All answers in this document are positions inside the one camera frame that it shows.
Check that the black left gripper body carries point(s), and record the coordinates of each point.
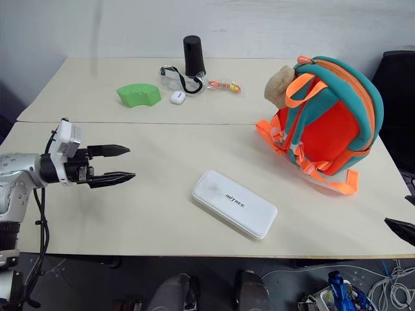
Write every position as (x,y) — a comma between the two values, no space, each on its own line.
(76,168)

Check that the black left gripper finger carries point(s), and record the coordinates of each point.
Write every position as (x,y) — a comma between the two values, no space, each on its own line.
(111,179)
(108,151)

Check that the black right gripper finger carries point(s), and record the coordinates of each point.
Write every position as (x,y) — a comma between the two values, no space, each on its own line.
(411,199)
(403,230)

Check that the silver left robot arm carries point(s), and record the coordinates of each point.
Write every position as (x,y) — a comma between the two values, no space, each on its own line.
(16,165)

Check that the white earbuds case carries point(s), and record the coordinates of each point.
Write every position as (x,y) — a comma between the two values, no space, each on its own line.
(177,97)

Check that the orange and teal backpack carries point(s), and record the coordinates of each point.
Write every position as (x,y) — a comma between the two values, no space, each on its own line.
(337,126)

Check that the white rectangular case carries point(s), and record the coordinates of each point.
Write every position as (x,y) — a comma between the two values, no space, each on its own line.
(233,204)

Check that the green foam block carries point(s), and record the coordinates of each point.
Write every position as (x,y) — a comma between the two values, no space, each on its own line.
(137,94)

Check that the clear safety goggles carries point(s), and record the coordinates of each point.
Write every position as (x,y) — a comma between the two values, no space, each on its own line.
(175,79)

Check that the black chair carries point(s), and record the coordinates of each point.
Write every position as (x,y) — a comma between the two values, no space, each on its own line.
(397,97)

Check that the black cylinder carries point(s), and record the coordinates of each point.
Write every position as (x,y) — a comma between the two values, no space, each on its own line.
(194,56)

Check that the dark rounded shape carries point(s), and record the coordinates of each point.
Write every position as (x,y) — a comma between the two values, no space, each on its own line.
(175,293)
(253,291)

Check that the beige plush toy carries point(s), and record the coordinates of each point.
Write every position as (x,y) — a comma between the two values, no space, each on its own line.
(277,85)

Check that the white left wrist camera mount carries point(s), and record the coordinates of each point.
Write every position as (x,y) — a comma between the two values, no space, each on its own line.
(66,136)

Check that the black table frame bar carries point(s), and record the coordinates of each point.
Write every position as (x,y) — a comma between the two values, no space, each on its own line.
(87,260)

